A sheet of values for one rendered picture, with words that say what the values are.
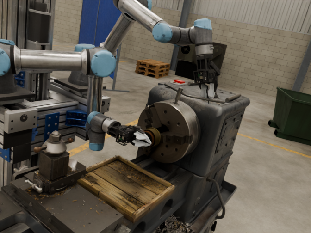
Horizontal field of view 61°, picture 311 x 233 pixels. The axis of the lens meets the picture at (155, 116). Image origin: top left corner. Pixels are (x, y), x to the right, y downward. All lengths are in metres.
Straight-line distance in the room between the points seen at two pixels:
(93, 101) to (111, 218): 0.68
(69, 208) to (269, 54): 10.54
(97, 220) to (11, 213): 0.29
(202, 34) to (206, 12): 10.40
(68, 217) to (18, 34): 0.99
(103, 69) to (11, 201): 0.62
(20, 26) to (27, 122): 0.52
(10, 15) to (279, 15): 10.31
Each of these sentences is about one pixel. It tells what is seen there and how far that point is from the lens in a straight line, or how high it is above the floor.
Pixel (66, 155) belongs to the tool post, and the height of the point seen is 1.10.
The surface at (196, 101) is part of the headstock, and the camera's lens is 1.43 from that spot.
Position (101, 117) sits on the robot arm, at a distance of 1.32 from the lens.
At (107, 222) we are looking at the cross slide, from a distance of 0.91.
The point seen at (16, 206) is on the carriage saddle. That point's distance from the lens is 1.07.
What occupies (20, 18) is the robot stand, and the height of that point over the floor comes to 1.48.
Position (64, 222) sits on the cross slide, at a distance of 0.90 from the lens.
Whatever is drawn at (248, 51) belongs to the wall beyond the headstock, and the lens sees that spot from 11.16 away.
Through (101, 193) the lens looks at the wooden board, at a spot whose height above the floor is 0.90.
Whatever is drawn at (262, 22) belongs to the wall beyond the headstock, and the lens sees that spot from 11.22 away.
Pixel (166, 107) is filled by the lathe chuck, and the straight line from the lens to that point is 1.30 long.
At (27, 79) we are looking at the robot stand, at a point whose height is 1.18.
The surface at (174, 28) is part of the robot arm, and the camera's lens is 1.19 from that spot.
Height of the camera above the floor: 1.57
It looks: 18 degrees down
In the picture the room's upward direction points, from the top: 12 degrees clockwise
